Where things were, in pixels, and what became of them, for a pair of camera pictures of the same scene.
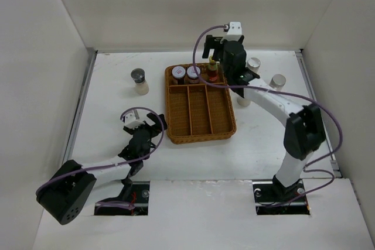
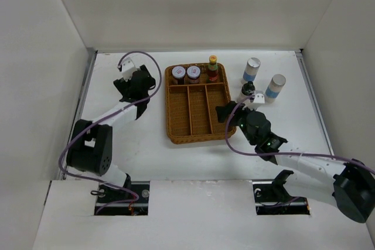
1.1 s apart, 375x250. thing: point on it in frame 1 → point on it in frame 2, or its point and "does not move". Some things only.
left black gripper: [156, 120] → [123, 86]
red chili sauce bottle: [212, 71] does not move
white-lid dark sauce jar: [179, 73] does not move
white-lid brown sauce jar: [192, 75] does not move
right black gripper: [210, 44] → [223, 111]
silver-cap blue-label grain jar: [278, 82] does not move
